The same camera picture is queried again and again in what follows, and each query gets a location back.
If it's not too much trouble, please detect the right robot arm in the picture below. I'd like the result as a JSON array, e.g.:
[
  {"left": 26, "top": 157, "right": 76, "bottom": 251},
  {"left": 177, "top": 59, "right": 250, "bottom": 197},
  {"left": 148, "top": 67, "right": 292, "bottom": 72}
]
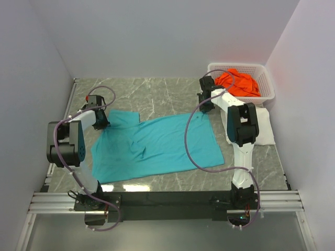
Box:
[{"left": 198, "top": 76, "right": 259, "bottom": 209}]

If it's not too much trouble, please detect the aluminium rail frame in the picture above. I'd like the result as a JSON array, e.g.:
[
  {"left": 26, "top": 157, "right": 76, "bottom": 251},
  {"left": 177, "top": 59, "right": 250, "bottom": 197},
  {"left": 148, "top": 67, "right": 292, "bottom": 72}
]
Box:
[{"left": 17, "top": 78, "right": 315, "bottom": 250}]

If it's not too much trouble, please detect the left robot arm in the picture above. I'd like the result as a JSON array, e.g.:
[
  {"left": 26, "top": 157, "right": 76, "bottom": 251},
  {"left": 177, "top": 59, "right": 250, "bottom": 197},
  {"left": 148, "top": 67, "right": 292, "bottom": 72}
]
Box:
[{"left": 47, "top": 95, "right": 110, "bottom": 210}]

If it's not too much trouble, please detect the white plastic laundry basket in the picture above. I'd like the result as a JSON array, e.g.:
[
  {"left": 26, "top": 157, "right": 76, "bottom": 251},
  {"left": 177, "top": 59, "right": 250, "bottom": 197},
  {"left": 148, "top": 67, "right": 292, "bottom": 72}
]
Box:
[{"left": 207, "top": 63, "right": 275, "bottom": 105}]

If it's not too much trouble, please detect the turquoise t shirt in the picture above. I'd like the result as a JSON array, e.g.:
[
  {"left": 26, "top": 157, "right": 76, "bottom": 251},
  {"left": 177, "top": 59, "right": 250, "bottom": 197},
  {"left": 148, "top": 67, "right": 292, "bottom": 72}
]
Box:
[{"left": 91, "top": 110, "right": 225, "bottom": 184}]

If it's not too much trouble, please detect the folded white t shirt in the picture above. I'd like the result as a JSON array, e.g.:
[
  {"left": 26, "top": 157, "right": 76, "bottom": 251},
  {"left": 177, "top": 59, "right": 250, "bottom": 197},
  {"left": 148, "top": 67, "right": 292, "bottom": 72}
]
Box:
[{"left": 220, "top": 107, "right": 275, "bottom": 145}]

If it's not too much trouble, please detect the orange t shirt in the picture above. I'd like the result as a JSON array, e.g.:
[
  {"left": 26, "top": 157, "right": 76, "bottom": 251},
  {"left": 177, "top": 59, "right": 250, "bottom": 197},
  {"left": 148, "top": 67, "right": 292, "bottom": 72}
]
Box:
[{"left": 215, "top": 69, "right": 261, "bottom": 97}]

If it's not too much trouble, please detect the black base crossbar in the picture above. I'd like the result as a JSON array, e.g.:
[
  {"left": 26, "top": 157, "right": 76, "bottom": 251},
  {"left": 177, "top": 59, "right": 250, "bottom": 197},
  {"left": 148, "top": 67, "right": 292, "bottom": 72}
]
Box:
[{"left": 74, "top": 191, "right": 258, "bottom": 222}]

